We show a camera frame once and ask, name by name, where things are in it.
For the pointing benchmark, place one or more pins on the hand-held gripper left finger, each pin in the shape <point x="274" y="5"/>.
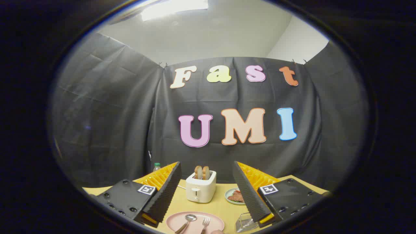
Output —
<point x="165" y="195"/>

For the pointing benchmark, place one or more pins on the pink plate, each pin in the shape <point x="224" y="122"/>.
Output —
<point x="215" y="224"/>

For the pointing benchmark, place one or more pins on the clear plastic water bottle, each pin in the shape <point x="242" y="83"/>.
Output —
<point x="157" y="167"/>

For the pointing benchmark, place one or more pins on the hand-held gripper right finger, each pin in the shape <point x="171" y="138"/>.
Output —
<point x="247" y="195"/>

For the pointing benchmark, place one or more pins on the white toaster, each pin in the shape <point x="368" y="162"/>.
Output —
<point x="201" y="191"/>

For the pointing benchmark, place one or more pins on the light green plate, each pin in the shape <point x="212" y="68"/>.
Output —
<point x="228" y="194"/>

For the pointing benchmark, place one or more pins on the brown meat slices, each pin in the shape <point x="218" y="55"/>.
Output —
<point x="237" y="197"/>

